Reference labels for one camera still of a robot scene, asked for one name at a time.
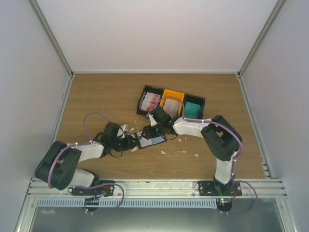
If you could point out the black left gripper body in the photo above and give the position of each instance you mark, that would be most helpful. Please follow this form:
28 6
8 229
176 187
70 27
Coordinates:
120 146

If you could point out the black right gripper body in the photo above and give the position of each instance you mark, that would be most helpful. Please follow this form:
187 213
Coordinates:
160 131

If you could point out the black leather card holder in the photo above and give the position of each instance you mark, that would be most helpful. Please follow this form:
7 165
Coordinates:
156 140

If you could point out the white blue credit card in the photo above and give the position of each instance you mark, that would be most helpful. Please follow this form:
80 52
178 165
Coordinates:
144 142

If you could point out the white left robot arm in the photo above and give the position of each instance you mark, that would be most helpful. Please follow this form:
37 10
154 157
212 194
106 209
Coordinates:
58 168

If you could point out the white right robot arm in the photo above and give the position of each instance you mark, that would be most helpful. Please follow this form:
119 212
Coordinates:
221 138

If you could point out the red white card stack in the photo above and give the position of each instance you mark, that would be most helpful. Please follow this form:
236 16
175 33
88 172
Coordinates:
149 101

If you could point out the teal card stack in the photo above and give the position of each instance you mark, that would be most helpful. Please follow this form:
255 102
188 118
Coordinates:
192 110

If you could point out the yellow middle storage bin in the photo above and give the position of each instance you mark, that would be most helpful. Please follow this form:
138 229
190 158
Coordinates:
172 95

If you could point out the black right storage bin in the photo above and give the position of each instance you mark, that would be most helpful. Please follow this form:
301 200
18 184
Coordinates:
196 100

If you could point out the black storage bin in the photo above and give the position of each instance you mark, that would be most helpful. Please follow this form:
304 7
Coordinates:
151 89
196 100

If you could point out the black left storage bin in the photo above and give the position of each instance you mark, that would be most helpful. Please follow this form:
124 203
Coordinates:
151 89

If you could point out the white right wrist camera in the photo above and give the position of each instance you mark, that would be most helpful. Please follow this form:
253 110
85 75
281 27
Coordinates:
152 120

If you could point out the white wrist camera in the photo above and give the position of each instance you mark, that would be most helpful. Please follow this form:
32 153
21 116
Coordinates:
124 129
152 120

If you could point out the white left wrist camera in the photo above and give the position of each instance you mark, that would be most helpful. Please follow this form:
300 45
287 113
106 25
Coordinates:
124 129

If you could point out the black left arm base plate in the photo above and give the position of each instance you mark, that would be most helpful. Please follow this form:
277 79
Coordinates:
106 190

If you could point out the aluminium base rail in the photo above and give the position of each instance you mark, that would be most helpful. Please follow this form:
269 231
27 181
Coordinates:
169 188

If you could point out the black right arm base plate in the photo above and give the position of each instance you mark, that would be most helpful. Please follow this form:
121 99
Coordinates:
211 188

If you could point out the aluminium corner post left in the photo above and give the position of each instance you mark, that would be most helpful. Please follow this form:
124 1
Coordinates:
43 21

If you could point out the aluminium corner post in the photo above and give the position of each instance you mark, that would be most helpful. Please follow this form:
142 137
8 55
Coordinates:
43 21
262 34

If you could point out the grey slotted cable duct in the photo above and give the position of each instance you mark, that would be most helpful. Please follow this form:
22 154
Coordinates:
129 202

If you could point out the aluminium corner post right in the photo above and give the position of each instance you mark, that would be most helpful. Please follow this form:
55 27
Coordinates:
262 34

